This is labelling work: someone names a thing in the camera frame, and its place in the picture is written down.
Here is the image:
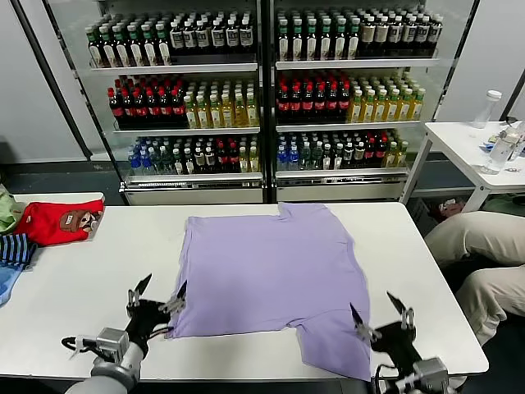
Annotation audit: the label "beige trouser leg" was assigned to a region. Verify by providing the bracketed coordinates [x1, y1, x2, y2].
[454, 265, 525, 348]

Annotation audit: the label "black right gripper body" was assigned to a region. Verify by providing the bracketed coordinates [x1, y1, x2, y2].
[368, 320, 423, 370]

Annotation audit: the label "white cap dark label bottle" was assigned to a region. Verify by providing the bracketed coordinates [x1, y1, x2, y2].
[170, 20, 185, 54]
[183, 19, 197, 53]
[429, 14, 444, 53]
[403, 15, 418, 53]
[239, 17, 253, 53]
[225, 18, 240, 53]
[210, 18, 226, 53]
[195, 19, 210, 53]
[416, 15, 431, 53]
[389, 15, 404, 54]

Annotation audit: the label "black plastic crate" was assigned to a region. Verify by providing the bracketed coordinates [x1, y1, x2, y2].
[409, 196, 441, 236]

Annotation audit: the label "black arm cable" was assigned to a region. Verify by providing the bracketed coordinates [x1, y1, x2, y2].
[370, 363, 397, 394]
[61, 335, 99, 361]

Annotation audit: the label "white side table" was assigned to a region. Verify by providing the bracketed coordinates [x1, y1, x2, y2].
[399, 121, 525, 214]

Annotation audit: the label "seated person beige trousers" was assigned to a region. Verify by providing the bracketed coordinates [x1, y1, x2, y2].
[424, 211, 525, 270]

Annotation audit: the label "light green garment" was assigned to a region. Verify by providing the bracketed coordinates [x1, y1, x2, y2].
[0, 190, 25, 235]

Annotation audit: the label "clear plastic water bottle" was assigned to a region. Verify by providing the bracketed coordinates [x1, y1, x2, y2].
[480, 131, 514, 176]

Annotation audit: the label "red white small package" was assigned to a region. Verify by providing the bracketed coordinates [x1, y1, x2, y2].
[439, 198, 467, 218]

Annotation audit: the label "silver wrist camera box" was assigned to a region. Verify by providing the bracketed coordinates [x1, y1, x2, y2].
[411, 356, 451, 391]
[95, 327, 130, 363]

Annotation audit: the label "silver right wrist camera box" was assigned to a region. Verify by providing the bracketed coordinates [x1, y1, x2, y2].
[411, 356, 451, 391]

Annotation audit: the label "red bear print t-shirt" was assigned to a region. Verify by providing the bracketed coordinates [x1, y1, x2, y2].
[13, 199, 105, 247]

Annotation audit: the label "light blue garment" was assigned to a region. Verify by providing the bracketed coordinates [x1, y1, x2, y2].
[0, 262, 24, 307]

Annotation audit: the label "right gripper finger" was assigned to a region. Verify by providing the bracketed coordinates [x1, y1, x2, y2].
[349, 302, 383, 342]
[386, 291, 416, 331]

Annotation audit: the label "green object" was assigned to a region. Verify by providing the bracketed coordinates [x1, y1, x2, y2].
[482, 192, 525, 217]

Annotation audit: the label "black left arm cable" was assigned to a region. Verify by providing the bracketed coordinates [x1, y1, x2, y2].
[61, 335, 99, 361]

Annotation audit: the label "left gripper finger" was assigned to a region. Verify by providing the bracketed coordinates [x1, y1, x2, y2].
[126, 273, 153, 309]
[157, 279, 189, 318]

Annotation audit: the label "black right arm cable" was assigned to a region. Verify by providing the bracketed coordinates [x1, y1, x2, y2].
[370, 363, 397, 394]

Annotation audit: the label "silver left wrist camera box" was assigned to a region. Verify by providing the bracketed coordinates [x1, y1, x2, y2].
[95, 327, 130, 363]

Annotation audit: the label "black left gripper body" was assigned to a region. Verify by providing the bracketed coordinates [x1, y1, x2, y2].
[124, 299, 172, 353]

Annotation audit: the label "white beige gadget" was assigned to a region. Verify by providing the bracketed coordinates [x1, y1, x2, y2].
[498, 125, 525, 162]

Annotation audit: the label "blue black striped garment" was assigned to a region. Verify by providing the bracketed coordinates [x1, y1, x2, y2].
[0, 232, 39, 272]

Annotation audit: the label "tall clear white-capped bottle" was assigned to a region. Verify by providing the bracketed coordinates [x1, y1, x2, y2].
[471, 89, 503, 131]

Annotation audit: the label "light purple t-shirt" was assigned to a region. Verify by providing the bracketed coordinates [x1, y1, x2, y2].
[165, 201, 372, 383]

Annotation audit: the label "glass beverage display shelf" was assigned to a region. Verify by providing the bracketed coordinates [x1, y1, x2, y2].
[43, 0, 268, 206]
[266, 0, 481, 204]

